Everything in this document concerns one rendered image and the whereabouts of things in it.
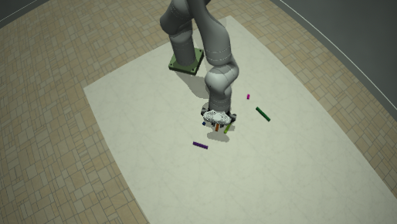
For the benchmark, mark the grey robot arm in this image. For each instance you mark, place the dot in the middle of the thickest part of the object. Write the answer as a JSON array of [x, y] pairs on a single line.
[[216, 43]]

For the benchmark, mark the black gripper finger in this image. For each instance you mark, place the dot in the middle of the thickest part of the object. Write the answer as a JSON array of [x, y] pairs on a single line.
[[205, 110], [233, 118]]

